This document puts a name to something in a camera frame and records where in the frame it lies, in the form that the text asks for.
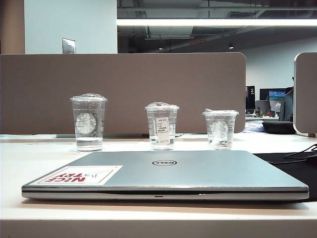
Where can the tall clear plastic cup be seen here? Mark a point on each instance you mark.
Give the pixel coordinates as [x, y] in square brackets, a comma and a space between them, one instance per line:
[85, 121]

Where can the clear cup with white label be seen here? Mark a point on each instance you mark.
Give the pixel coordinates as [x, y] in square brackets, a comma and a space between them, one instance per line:
[162, 129]

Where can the short clear plastic logo cup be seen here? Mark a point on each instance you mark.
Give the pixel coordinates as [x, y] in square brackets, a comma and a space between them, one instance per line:
[220, 129]

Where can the silver Dell laptop with sticker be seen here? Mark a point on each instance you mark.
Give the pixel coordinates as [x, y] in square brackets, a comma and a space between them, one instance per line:
[198, 173]

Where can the wide brown desk divider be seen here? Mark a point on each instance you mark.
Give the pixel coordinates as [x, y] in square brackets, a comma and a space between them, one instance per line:
[148, 79]

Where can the black sign with numeral two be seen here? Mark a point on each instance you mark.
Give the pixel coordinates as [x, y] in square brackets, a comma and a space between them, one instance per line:
[250, 98]

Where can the blue printed plastic bag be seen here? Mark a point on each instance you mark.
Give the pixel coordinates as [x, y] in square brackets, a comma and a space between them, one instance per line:
[253, 127]

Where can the white ceiling light strip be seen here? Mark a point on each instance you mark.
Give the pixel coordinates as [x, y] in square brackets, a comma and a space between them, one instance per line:
[210, 22]

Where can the black round zip case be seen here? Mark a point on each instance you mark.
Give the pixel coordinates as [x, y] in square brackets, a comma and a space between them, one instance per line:
[277, 127]

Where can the background monitor with blue screen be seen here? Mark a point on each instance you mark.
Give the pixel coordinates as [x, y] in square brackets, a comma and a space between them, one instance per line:
[276, 99]

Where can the background person in dark jacket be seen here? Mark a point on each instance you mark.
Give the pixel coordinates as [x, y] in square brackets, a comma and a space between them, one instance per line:
[287, 106]

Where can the black mouse pad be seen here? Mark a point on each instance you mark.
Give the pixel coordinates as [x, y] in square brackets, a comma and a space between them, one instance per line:
[297, 171]

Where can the grey divider panel right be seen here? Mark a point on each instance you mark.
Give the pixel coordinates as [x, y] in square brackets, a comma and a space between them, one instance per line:
[307, 94]

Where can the metal wall switch plate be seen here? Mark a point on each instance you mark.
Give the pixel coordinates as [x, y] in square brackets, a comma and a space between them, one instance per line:
[68, 45]

